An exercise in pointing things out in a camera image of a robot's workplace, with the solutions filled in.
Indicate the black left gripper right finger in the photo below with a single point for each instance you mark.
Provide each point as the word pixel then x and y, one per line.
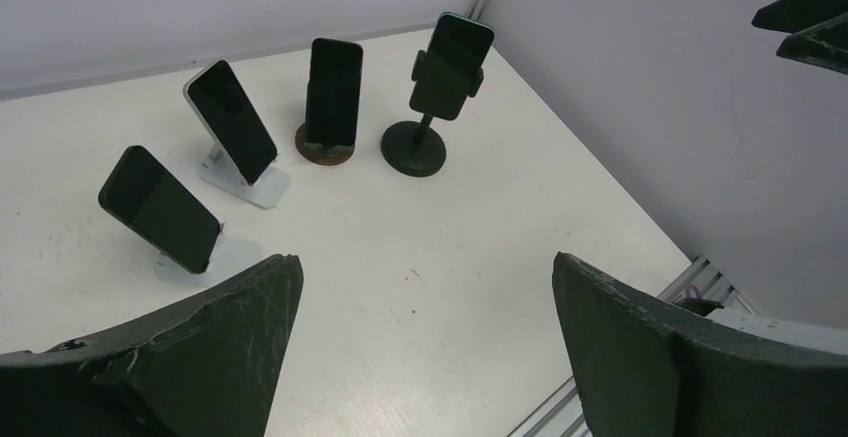
pixel 746 385

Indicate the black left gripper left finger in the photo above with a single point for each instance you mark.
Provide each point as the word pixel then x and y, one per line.
pixel 207 365

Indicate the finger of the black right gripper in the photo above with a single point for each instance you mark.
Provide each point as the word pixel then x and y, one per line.
pixel 823 45
pixel 792 16

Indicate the black phone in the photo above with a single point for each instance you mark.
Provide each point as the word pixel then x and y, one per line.
pixel 458 46
pixel 216 95
pixel 142 194
pixel 333 93

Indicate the white folding phone stand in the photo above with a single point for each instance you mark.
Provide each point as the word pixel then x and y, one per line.
pixel 218 170

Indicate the wooden base phone stand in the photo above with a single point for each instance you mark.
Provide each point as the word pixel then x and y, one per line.
pixel 321 155

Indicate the black tall clamp stand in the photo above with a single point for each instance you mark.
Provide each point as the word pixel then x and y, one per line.
pixel 443 82

